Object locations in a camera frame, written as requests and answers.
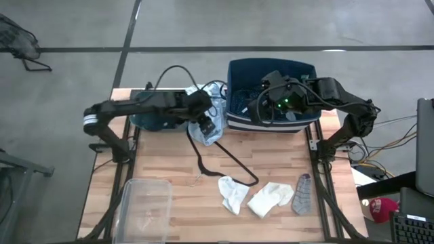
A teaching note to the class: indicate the white tag in fabric bin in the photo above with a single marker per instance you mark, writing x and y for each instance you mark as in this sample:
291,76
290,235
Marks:
305,77

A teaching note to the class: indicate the navy dotted cloth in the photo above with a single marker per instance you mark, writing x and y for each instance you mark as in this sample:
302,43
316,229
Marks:
242,98

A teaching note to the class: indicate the black mesh chair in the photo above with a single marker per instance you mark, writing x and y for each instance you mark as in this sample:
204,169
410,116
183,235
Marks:
17,40

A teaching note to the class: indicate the black clothes hanger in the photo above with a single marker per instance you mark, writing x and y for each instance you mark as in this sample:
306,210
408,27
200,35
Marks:
207,173

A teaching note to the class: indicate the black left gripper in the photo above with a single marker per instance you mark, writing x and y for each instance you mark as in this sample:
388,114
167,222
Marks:
206,126

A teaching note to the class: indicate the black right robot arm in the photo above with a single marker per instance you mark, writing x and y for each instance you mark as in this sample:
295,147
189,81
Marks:
352,101

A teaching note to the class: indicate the dark grey device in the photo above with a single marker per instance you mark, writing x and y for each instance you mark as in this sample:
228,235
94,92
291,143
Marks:
415,203

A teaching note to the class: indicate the red cap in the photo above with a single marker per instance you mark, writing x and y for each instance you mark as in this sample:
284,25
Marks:
383,210

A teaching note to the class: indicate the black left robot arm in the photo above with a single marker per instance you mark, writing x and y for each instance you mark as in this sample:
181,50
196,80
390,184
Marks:
135,103

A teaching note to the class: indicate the grey striped sock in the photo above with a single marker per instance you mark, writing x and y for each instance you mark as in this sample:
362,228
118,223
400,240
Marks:
301,198

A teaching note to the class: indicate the grey metal stand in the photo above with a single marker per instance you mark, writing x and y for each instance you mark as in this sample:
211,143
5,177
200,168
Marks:
20,166

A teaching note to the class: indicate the black side desk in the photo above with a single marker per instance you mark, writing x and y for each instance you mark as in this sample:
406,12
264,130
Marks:
390,184

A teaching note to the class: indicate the white sock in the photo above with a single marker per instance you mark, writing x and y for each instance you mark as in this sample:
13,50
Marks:
268,200
232,194

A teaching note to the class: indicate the light blue shirt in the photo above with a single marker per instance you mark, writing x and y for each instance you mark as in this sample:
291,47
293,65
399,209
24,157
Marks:
218,112

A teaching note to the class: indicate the black aluminium table frame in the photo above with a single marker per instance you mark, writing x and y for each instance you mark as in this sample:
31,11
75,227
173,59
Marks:
317,169

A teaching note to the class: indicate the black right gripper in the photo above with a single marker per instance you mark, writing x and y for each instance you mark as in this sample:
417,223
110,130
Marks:
288,93

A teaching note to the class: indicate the white paper sheet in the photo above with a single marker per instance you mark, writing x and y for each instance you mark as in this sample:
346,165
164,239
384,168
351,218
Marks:
357,178

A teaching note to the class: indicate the black keyboard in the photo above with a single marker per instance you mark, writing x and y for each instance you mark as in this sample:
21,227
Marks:
410,232

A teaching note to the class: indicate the navy striped fabric bin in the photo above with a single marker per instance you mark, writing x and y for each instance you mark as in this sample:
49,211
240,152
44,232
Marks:
251,71

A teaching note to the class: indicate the clear plastic container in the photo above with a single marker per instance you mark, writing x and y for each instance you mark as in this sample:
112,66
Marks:
135,203

